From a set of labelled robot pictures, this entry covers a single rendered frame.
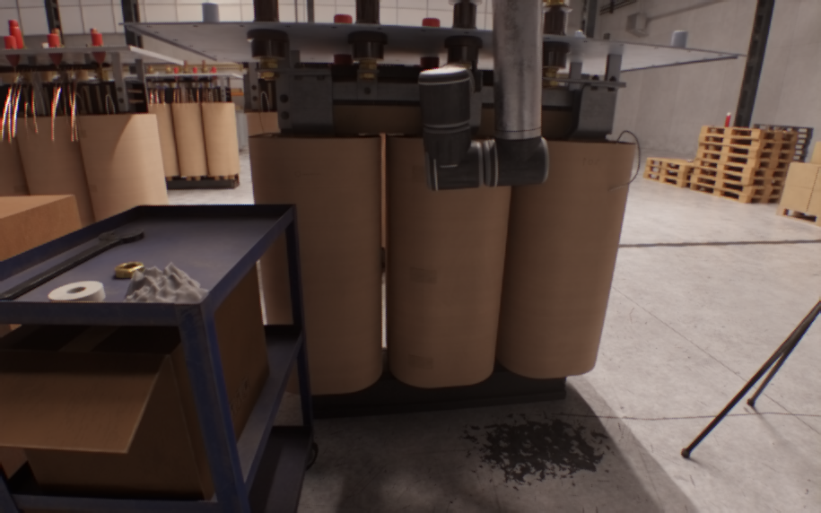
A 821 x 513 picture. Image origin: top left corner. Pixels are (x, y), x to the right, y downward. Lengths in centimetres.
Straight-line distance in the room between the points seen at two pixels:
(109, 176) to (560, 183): 280
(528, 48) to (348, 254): 77
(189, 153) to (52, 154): 377
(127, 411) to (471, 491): 113
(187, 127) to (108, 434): 654
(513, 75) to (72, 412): 93
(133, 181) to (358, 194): 227
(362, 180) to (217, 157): 576
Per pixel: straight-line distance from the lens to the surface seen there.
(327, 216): 127
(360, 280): 136
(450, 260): 135
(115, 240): 106
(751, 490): 189
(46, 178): 355
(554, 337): 161
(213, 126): 693
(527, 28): 93
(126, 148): 330
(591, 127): 148
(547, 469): 165
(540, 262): 148
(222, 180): 714
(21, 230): 137
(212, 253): 92
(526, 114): 94
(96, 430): 67
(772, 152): 843
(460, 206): 131
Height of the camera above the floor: 115
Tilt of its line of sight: 19 degrees down
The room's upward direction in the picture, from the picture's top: 1 degrees clockwise
